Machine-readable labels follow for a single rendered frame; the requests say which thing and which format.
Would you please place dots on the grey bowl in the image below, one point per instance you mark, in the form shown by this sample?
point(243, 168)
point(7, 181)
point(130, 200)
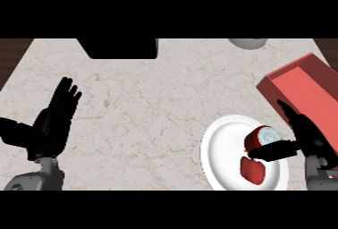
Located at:
point(246, 42)

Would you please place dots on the red cardboard box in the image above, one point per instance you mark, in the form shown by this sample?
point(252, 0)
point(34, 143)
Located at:
point(307, 89)

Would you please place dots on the dark red apple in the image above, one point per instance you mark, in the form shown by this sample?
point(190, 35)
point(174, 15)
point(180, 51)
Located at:
point(252, 170)

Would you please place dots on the black appliance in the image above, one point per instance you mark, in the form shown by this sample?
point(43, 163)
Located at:
point(121, 47)

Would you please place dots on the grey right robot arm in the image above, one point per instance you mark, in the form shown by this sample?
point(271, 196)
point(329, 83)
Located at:
point(317, 176)

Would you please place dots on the red can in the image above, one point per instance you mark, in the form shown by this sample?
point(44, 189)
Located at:
point(260, 138)

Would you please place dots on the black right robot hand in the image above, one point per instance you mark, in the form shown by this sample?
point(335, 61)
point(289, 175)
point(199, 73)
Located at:
point(310, 135)

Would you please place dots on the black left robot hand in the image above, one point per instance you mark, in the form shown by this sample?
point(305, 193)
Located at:
point(50, 126)

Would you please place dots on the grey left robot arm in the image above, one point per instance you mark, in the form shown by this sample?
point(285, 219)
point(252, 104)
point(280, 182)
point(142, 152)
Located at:
point(37, 177)

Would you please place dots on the white round plate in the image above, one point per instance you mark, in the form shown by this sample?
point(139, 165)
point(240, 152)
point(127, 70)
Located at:
point(229, 149)

